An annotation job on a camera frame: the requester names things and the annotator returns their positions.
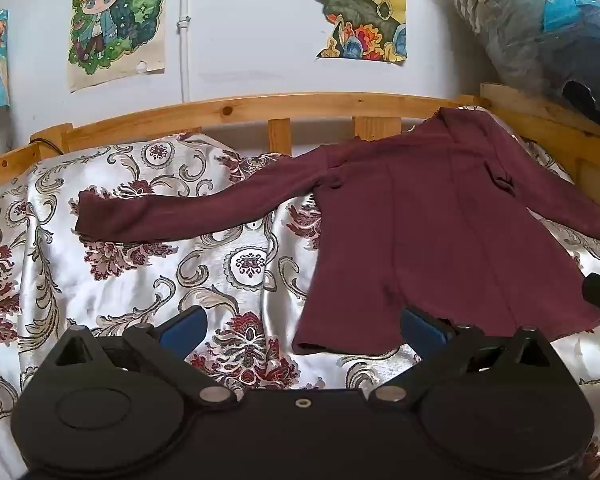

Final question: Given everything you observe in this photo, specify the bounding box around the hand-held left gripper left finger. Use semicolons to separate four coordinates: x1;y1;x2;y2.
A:
54;305;239;409

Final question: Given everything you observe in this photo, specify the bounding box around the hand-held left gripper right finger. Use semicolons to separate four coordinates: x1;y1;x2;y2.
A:
369;307;554;409

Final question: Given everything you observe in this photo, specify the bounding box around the maroon long-sleeve shirt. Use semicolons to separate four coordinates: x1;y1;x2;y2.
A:
75;106;600;356

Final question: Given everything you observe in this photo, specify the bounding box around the white floral bedspread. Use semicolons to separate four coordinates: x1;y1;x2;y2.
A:
0;105;600;480

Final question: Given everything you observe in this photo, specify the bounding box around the clear plastic storage bag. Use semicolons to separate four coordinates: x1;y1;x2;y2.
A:
414;0;600;129

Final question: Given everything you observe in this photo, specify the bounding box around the blond cartoon child poster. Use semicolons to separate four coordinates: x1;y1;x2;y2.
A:
67;0;170;93

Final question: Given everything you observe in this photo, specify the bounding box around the wooden bed frame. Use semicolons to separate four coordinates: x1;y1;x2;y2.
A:
0;82;600;216

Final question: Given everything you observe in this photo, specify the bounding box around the black cable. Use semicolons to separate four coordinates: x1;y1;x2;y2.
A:
29;136;64;157

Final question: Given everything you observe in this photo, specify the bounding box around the white wall pipe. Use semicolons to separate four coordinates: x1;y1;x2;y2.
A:
179;0;194;104

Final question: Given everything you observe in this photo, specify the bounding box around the colourful landscape wall poster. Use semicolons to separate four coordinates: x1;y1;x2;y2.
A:
304;0;409;66

